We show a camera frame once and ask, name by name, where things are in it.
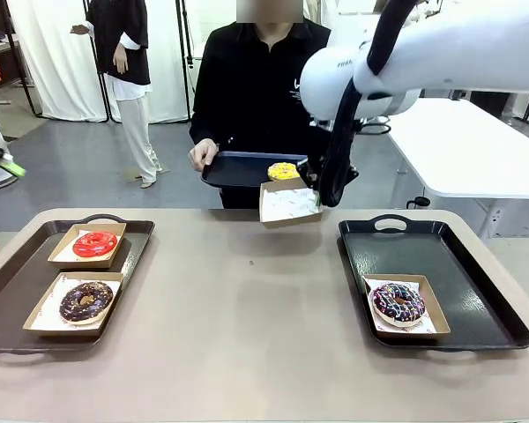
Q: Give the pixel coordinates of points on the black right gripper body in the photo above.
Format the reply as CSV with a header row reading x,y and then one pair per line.
x,y
309,172

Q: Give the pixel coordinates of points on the yellow glazed sprinkle donut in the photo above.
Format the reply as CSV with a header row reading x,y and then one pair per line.
x,y
283,171

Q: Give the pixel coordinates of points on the white printed paper liner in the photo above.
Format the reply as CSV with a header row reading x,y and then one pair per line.
x,y
66,254
286,202
44,321
372,284

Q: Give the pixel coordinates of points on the brown paper food box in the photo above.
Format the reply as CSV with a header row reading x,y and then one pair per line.
x,y
441,324
291,222
84,265
61,332

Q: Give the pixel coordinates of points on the navy blue serving tray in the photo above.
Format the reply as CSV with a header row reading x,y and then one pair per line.
x,y
238,169

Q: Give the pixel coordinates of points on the red glazed donut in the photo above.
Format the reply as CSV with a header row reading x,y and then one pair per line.
x,y
86,249

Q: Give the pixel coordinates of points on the sprinkled chocolate donut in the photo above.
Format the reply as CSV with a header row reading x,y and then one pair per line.
x,y
383,308

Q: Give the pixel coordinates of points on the chocolate glazed donut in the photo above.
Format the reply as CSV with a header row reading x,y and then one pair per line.
x,y
72,308

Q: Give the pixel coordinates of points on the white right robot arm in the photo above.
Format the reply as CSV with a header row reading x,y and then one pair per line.
x,y
445,48

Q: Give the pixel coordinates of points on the person right forearm black sleeve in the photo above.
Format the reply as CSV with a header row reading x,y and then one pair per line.
x,y
200,131

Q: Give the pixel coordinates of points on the brown plastic serving tray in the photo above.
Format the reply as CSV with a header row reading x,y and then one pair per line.
x,y
17,264

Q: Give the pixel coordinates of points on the black plastic serving tray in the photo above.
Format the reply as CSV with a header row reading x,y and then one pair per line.
x,y
401,251

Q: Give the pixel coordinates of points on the person right hand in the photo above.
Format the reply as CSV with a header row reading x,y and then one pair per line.
x,y
203,152

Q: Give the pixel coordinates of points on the person in black sweater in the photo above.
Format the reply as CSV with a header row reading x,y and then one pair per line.
x,y
251,88

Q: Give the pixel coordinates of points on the white backdrop curtain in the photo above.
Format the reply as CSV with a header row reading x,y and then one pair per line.
x,y
57,66

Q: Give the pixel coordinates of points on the large white table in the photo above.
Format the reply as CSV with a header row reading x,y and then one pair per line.
x,y
467,150

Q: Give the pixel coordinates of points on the mannequin black top white trousers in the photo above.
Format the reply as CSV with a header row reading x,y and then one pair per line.
x,y
119,44

